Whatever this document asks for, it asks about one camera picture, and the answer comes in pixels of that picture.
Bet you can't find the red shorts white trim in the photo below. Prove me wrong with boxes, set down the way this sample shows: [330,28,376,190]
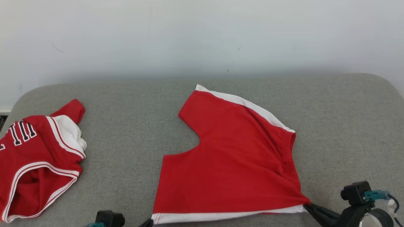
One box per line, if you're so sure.
[151,84,311,225]

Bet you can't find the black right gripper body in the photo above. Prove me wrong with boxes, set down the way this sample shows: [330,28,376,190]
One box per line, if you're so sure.
[331,203,375,227]

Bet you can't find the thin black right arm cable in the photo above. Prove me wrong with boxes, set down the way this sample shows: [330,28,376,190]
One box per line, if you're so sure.
[387,194,404,227]

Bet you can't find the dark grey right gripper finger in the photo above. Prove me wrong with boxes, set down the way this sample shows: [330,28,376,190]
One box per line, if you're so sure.
[304,203,341,221]
[308,211,337,227]

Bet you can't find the red basketball jersey white sleeves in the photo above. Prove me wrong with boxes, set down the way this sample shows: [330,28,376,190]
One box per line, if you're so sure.
[0,99,87,223]

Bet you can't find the teal right camera connector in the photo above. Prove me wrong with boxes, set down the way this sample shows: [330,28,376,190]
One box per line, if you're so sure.
[363,190,390,202]

